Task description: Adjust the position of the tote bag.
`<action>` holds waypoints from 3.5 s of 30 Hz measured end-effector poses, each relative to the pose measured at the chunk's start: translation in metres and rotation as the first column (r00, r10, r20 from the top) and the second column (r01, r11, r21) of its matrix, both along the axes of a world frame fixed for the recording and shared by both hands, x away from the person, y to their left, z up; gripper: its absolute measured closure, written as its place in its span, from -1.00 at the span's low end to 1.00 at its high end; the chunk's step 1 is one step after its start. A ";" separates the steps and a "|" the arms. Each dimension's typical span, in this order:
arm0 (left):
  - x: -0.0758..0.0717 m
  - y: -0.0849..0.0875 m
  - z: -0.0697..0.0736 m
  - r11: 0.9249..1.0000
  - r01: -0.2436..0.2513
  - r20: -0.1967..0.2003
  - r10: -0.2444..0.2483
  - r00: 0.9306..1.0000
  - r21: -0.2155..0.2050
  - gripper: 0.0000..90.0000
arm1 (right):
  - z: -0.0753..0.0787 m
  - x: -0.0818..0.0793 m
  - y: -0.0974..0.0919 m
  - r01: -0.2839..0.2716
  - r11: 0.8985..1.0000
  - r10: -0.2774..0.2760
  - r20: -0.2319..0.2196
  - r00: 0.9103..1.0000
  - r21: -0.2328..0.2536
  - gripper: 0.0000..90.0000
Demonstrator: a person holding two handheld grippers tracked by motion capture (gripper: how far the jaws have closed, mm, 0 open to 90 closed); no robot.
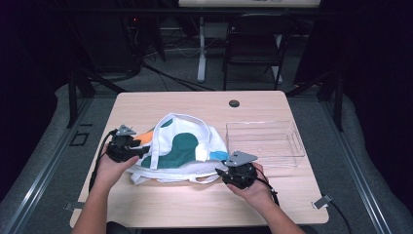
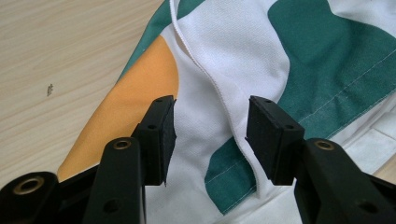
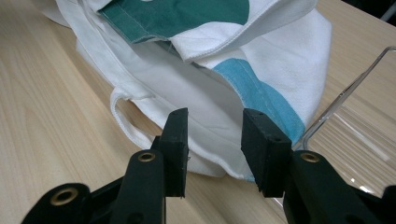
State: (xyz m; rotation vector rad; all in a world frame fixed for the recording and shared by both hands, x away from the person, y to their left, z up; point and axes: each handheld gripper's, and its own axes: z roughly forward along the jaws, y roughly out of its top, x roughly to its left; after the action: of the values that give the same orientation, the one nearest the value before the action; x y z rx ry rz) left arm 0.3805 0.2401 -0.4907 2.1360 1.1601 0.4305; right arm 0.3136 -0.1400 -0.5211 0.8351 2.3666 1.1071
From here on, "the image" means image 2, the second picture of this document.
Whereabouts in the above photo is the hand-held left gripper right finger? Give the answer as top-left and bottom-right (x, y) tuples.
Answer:
(245, 95), (306, 187)

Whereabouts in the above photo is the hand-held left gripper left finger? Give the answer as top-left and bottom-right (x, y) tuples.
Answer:
(131, 94), (177, 187)

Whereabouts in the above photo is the white green orange tote bag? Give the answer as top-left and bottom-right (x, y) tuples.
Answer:
(57, 0), (396, 224)

